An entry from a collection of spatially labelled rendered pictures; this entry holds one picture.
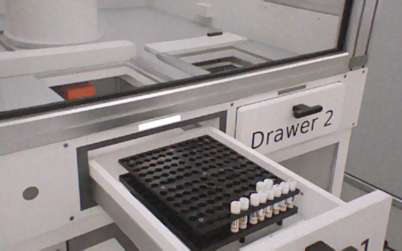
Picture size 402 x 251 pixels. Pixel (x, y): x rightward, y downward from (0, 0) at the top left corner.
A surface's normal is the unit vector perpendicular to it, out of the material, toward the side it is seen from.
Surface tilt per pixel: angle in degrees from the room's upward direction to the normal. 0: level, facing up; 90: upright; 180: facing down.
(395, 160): 90
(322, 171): 90
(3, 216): 90
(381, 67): 90
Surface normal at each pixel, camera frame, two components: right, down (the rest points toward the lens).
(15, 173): 0.59, 0.34
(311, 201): -0.81, 0.22
